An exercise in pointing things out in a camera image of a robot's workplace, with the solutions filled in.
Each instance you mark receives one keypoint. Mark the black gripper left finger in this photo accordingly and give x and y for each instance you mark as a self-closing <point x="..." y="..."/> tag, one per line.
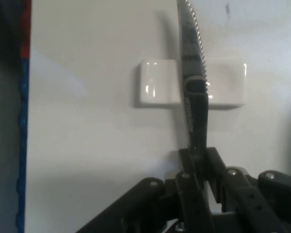
<point x="186" y="160"/>

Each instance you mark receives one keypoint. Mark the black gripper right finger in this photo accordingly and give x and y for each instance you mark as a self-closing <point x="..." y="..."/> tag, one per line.
<point x="214" y="162"/>

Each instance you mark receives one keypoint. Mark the serrated steel knife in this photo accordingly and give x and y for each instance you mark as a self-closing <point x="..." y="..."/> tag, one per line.
<point x="190" y="48"/>

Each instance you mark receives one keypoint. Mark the white ceramic cutlery rest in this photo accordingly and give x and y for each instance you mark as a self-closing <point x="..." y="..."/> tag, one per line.
<point x="157" y="82"/>

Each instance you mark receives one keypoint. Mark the blue and red edge strip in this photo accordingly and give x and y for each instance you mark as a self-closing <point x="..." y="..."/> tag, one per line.
<point x="23" y="126"/>

